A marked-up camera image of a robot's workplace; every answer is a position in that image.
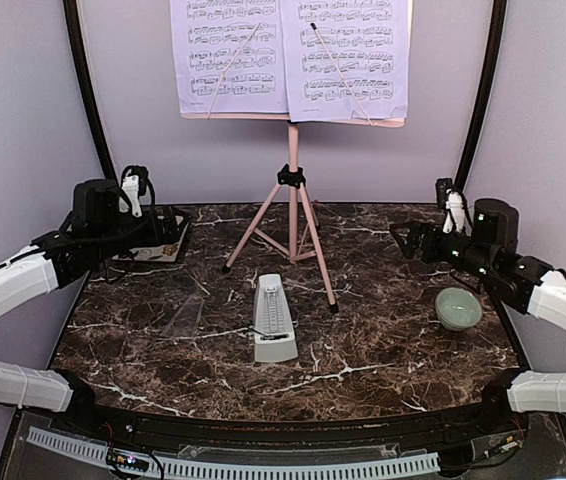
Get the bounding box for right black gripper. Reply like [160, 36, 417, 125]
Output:
[390, 221, 496, 282]

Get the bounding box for clear metronome front cover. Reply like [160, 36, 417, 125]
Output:
[161, 295, 205, 338]

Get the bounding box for pink music stand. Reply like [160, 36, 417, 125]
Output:
[180, 107, 409, 315]

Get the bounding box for white metronome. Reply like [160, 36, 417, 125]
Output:
[253, 274, 298, 363]

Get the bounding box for sheet music page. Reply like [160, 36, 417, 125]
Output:
[170, 0, 288, 116]
[280, 0, 413, 126]

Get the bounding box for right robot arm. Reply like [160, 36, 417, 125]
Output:
[390, 198, 566, 434]

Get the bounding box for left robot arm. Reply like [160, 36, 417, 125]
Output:
[0, 166, 189, 436]

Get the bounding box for floral square plate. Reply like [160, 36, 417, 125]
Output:
[113, 227, 189, 263]

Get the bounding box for green ceramic bowl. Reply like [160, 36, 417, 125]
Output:
[435, 287, 483, 332]

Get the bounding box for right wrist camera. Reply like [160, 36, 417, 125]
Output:
[435, 178, 471, 234]

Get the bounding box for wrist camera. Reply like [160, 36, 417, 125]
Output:
[119, 165, 156, 218]
[435, 178, 471, 234]

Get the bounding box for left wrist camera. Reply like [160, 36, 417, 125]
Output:
[119, 165, 156, 218]

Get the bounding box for black front rail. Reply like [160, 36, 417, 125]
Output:
[22, 387, 559, 456]

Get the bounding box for black frame post right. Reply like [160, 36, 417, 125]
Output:
[454, 0, 508, 191]

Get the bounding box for white slotted cable duct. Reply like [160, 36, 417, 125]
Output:
[25, 427, 440, 479]

